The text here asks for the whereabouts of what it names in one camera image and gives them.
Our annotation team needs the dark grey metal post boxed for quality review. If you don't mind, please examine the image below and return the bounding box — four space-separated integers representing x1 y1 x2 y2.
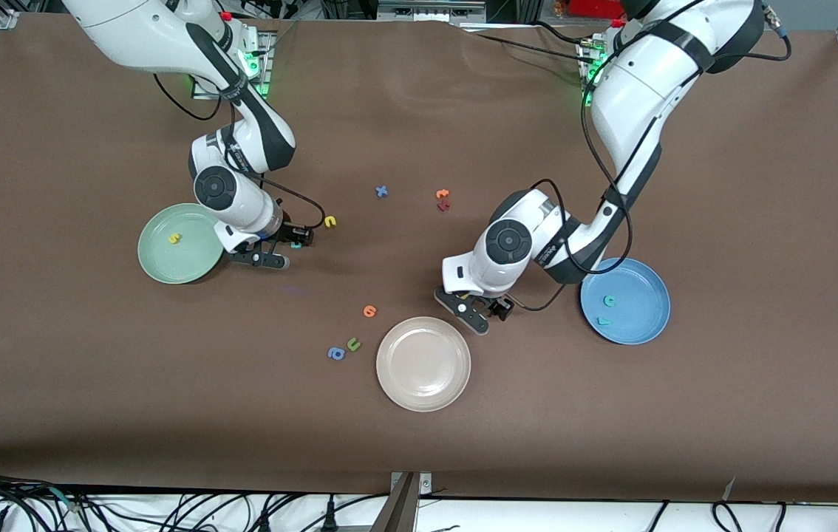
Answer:
371 473 420 532

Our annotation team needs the red box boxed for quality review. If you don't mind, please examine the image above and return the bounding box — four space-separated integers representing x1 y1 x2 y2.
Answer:
567 0 627 19

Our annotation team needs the beige plate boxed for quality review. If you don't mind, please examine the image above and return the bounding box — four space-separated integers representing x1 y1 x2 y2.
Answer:
375 316 472 413

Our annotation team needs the thin black base cable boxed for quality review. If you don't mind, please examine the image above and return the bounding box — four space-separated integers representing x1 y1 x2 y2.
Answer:
256 18 300 56

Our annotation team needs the silver corner bracket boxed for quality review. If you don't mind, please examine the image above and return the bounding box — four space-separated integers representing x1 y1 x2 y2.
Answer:
389 471 434 496

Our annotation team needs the blue plate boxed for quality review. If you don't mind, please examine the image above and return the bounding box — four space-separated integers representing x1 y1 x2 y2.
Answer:
579 257 672 346

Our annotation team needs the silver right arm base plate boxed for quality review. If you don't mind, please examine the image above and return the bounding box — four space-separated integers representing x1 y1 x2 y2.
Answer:
190 30 276 101

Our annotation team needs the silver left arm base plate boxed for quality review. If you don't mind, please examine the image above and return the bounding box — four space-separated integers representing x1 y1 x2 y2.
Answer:
576 37 604 109

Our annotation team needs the green plate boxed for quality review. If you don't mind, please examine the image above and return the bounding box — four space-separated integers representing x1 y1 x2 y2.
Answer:
137 202 226 285

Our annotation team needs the grey metal device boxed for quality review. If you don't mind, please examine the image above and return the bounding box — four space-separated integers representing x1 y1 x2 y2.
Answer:
377 0 488 23

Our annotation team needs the brown table cover sheet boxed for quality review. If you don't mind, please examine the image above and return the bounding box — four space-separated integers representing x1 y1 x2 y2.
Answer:
0 13 838 503

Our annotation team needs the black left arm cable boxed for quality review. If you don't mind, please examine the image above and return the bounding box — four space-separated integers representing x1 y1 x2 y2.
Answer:
511 0 793 311

